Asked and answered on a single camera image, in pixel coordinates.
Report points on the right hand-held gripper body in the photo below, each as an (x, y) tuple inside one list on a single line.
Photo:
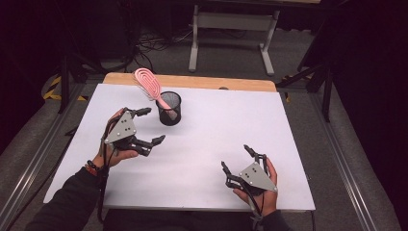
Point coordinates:
[(256, 178)]

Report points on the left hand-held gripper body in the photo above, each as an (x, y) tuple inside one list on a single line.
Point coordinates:
[(123, 131)]

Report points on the black mesh pen holder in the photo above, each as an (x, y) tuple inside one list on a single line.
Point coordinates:
[(168, 121)]

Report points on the pink hairbrush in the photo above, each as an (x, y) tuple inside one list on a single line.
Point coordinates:
[(153, 89)]

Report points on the person's left hand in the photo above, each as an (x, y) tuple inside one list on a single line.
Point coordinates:
[(118, 155)]

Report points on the person's right hand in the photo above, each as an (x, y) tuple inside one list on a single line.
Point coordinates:
[(267, 202)]

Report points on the white board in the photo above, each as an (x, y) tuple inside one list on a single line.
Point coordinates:
[(208, 122)]

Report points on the wooden table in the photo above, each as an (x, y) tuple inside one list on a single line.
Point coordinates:
[(198, 82)]

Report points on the black metal stand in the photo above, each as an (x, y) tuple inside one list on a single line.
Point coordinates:
[(65, 80), (326, 93)]

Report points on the aluminium floor rail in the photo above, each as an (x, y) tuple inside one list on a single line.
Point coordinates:
[(340, 154), (35, 160)]

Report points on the grey metal desk frame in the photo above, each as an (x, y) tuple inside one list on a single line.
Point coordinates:
[(231, 21)]

